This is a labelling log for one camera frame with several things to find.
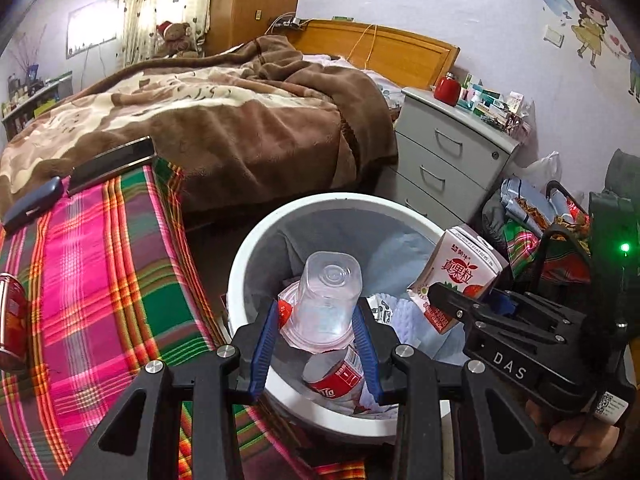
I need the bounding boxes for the red strawberry milk carton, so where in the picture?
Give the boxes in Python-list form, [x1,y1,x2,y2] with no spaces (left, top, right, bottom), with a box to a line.
[407,224,508,334]

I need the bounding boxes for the white trash bin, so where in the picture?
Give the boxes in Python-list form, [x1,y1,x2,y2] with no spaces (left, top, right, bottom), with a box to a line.
[227,193,442,442]

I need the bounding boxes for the clear plastic bottle red cap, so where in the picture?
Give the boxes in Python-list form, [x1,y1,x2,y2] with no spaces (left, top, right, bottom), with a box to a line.
[278,252,363,411]

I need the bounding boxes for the white trash bag liner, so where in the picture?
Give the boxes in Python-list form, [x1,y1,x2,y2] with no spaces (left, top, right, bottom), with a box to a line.
[244,209,469,366]

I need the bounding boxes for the right hand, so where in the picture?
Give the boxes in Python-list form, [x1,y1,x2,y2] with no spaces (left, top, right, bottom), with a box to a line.
[525,400,620,471]

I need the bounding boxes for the black chair with clothes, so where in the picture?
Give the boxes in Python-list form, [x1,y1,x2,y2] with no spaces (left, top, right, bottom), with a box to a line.
[480,150,639,310]

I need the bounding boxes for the grey drawer cabinet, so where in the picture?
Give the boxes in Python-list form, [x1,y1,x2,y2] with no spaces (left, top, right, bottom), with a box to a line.
[375,87,520,229]

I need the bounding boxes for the plaid tablecloth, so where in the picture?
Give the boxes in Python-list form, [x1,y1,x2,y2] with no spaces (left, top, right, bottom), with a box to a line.
[0,156,367,480]

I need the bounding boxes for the items on cabinet top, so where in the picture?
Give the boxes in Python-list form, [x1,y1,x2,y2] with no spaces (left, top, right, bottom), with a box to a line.
[457,74,534,144]

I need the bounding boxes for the red jar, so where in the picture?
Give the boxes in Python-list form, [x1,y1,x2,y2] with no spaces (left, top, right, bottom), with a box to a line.
[433,73,461,106]

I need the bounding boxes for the wooden headboard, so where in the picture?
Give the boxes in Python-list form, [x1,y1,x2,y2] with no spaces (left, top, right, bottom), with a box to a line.
[285,20,460,89]

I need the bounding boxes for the dark blue glasses case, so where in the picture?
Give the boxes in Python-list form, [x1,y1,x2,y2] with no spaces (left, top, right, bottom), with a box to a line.
[2,177,64,235]

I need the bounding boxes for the black smartphone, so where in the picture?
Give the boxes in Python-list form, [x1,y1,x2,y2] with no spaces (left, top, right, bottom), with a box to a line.
[67,136,156,196]

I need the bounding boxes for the brown fleece blanket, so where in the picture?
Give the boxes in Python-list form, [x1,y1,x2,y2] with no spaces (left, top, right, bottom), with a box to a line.
[1,36,397,211]

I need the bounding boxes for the cluttered side desk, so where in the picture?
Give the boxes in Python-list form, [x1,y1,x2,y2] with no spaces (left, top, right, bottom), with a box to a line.
[2,72,73,141]

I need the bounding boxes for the dried branch vase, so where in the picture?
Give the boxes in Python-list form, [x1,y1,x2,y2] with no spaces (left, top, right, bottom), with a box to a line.
[9,25,47,84]

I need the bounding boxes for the teddy bear with santa hat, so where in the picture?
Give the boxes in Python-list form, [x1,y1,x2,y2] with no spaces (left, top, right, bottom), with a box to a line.
[154,21,198,58]

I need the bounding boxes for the window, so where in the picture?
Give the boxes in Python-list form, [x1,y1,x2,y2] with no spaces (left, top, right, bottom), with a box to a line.
[65,0,122,58]

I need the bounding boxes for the patterned curtain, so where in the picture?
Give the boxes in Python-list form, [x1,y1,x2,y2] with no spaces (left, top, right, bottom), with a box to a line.
[117,0,210,67]

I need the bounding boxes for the girl wall sticker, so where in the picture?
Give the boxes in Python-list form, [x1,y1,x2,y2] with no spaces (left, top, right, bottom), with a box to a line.
[572,0,612,67]

